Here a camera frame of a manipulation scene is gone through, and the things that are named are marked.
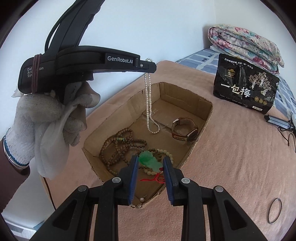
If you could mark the pink blanket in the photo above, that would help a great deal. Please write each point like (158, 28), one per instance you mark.
(237, 150)

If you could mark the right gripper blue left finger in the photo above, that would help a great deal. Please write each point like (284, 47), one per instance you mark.
(128, 177)

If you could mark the shallow cardboard box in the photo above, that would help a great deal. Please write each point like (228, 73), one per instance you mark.
(169, 102)

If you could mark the brown wooden bead mala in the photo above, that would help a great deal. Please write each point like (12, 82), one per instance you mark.
(122, 141)

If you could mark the white ring light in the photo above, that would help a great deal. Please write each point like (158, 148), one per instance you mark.
(293, 119)

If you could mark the black ring light tripod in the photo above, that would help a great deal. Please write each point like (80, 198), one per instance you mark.
(284, 124)

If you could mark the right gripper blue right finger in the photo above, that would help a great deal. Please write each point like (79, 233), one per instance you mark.
(171, 180)

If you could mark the red strap wristwatch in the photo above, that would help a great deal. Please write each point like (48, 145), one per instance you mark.
(184, 129)

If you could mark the dark thin bangle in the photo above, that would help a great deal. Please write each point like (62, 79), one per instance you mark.
(274, 211)

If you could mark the folded floral quilt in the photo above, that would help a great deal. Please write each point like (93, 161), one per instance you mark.
(247, 45)

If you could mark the left forearm dark sleeve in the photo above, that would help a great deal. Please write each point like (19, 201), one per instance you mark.
(10, 179)

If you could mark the black snack bag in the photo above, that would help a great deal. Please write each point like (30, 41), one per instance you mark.
(242, 83)

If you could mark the left hand white glove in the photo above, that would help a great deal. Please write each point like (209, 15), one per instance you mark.
(44, 129)

